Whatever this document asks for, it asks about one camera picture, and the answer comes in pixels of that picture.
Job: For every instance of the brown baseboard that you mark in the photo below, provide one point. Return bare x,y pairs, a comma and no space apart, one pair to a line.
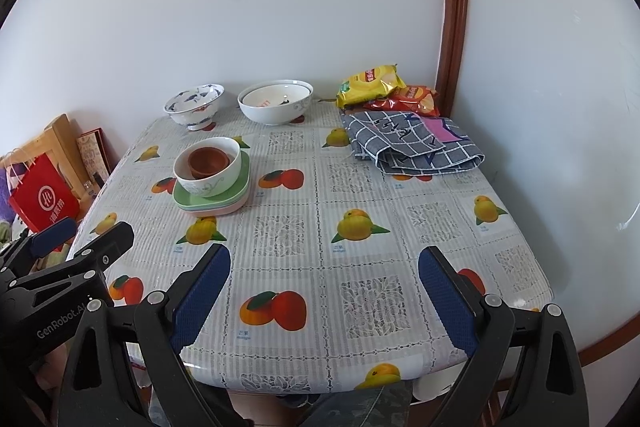
600,352

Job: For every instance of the brown patterned picture frame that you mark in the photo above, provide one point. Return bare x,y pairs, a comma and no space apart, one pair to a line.
95,154

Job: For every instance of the yellow chip bag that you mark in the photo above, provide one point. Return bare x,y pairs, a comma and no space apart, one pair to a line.
370,84

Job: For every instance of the camouflage pants leg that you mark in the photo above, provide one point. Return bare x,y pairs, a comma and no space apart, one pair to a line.
350,407

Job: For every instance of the light wooden frame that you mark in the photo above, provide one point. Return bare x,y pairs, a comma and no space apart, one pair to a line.
60,132

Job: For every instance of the pink plate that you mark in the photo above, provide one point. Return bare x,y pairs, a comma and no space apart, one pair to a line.
220,212

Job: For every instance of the blue-patterned footed bowl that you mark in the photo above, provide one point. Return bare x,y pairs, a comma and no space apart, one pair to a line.
192,114

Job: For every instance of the fruit-print tablecloth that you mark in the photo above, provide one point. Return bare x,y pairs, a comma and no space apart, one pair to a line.
325,267

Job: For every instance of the plain white bowl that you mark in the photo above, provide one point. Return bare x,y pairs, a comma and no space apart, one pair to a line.
220,184

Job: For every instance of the grey checked cloth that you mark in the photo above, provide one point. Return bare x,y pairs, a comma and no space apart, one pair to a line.
440,157

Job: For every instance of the red chip bag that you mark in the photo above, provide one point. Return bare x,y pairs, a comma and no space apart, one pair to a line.
415,99

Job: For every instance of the brown wooden door trim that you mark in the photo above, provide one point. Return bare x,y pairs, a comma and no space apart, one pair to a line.
452,7

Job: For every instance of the white object under table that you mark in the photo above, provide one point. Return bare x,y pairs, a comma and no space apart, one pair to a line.
435,387

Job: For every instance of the light blue plate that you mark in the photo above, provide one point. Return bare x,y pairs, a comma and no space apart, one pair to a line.
200,207

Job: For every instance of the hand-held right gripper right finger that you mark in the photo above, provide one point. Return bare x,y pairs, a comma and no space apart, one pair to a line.
450,302

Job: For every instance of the white bowl with orange lettering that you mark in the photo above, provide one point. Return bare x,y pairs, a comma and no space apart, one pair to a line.
270,97

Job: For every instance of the light green plate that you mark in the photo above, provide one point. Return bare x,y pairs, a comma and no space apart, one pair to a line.
245,177

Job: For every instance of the red paper bag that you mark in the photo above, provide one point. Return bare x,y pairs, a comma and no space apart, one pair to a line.
42,197

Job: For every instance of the large white grey-patterned bowl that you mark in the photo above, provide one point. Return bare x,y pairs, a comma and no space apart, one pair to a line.
275,117

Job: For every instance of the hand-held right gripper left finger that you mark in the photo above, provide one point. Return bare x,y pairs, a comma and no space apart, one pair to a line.
200,302

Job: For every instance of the brown wooden furniture leg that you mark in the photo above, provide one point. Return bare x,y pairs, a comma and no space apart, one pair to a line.
494,407

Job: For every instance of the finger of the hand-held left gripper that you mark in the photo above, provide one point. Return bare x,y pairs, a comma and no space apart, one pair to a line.
52,234
107,242

